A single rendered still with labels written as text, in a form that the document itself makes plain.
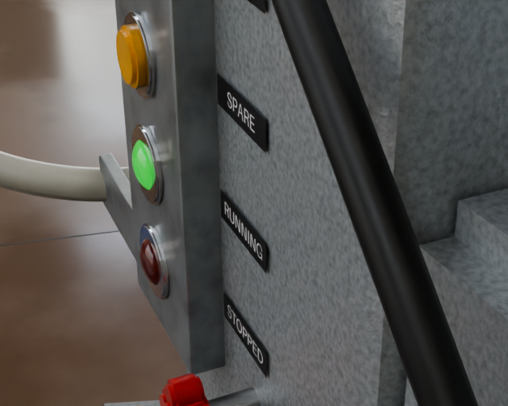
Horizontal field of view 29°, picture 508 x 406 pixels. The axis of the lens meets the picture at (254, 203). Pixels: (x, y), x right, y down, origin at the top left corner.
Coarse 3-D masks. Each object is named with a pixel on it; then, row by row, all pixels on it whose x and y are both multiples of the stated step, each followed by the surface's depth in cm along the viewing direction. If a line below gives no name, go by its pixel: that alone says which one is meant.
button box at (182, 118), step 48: (144, 0) 39; (192, 0) 37; (192, 48) 38; (192, 96) 38; (192, 144) 40; (192, 192) 41; (192, 240) 42; (144, 288) 50; (192, 288) 43; (192, 336) 44
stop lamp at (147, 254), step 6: (144, 240) 46; (144, 246) 46; (150, 246) 46; (144, 252) 46; (150, 252) 45; (144, 258) 46; (150, 258) 45; (144, 264) 46; (150, 264) 45; (156, 264) 45; (144, 270) 46; (150, 270) 46; (156, 270) 45; (150, 276) 46; (156, 276) 46; (156, 282) 46
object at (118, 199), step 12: (108, 156) 86; (108, 168) 84; (120, 168) 84; (108, 180) 85; (120, 180) 83; (108, 192) 86; (120, 192) 81; (108, 204) 87; (120, 204) 82; (120, 216) 83; (132, 216) 79; (120, 228) 84; (132, 228) 80; (132, 240) 81; (132, 252) 82
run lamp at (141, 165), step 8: (136, 144) 43; (136, 152) 43; (144, 152) 43; (136, 160) 43; (144, 160) 43; (136, 168) 43; (144, 168) 43; (136, 176) 44; (144, 176) 43; (144, 184) 43
